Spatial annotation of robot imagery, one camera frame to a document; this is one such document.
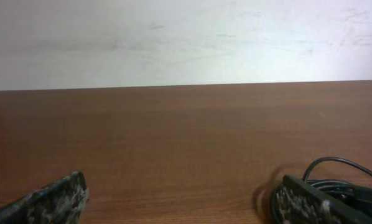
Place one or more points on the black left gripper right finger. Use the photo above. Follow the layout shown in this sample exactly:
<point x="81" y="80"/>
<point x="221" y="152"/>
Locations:
<point x="295" y="201"/>

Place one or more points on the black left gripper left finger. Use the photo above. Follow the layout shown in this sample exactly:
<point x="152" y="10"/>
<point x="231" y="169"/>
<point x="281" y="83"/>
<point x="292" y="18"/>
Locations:
<point x="61" y="201"/>

